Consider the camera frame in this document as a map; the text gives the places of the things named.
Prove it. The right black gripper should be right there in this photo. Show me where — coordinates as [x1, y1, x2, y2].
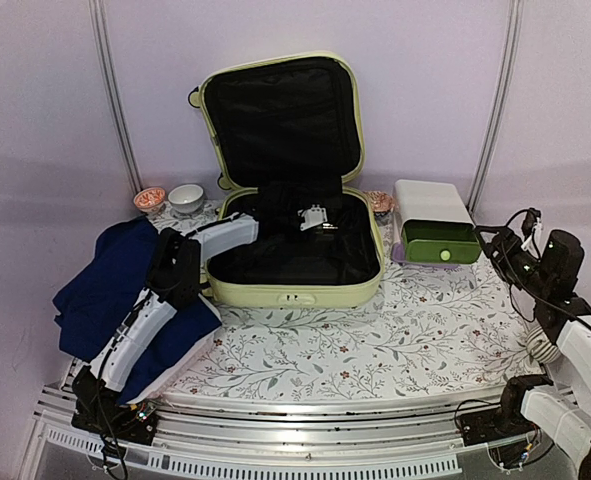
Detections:
[476, 226, 555, 299]

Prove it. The green drawer with knob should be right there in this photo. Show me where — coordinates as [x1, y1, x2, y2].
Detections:
[401, 220, 481, 265]

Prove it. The light green hard-shell suitcase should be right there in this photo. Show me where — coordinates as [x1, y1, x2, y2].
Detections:
[188, 52, 384, 308]

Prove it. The purple drawer with pink knob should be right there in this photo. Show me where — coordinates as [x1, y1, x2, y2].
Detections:
[391, 243, 459, 270]

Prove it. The dark blue garment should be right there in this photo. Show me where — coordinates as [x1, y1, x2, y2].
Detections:
[53, 217, 222, 404]

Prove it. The white plastic mesh basket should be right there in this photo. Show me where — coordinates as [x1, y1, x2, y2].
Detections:
[140, 332, 215, 399]

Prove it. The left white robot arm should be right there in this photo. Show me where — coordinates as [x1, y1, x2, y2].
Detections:
[73, 182, 340, 434]

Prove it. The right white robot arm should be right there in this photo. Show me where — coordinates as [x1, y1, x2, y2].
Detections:
[475, 226, 591, 479]

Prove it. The floral patterned tablecloth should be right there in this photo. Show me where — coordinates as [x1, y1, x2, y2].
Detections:
[70, 199, 551, 402]

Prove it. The white ceramic bowl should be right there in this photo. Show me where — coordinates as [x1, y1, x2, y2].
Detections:
[168, 184, 205, 215]

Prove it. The pink bowl behind basket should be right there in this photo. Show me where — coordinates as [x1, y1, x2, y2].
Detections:
[133, 187, 166, 215]

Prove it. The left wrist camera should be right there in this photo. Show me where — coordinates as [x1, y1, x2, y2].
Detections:
[297, 204, 328, 231]

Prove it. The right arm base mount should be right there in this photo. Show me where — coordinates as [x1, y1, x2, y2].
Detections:
[453, 374, 552, 471]

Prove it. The right metal corner post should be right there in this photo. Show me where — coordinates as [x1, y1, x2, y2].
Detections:
[466, 0, 524, 217]

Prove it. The metal corner post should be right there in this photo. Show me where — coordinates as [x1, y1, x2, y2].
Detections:
[466, 0, 524, 217]
[88, 0, 143, 194]

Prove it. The left metal corner post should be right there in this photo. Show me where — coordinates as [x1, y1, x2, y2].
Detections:
[88, 0, 143, 194]

